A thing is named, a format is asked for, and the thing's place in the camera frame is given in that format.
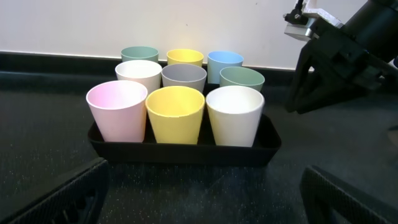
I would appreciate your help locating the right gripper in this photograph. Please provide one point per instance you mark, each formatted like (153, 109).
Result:
(345, 53)

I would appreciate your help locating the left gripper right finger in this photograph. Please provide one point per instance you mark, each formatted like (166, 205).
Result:
(342, 202)

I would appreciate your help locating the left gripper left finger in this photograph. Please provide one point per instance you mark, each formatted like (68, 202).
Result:
(62, 199)

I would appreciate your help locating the white cup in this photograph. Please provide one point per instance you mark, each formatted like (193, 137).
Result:
(234, 124)
(140, 73)

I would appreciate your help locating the pink cup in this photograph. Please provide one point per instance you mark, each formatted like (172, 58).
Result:
(119, 118)

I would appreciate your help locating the yellow cup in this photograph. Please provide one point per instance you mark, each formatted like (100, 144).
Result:
(175, 124)
(185, 57)

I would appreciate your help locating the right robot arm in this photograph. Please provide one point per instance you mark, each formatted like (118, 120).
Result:
(373, 25)

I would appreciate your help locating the green cup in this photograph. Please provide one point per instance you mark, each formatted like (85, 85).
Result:
(139, 53)
(242, 77)

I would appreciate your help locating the blue cup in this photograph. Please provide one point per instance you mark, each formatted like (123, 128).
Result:
(222, 63)

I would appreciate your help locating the grey cup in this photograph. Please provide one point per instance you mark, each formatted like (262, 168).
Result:
(184, 79)

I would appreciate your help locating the black tray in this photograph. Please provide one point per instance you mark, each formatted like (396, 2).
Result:
(186, 154)

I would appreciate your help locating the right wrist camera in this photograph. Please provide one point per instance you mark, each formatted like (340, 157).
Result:
(311, 17)

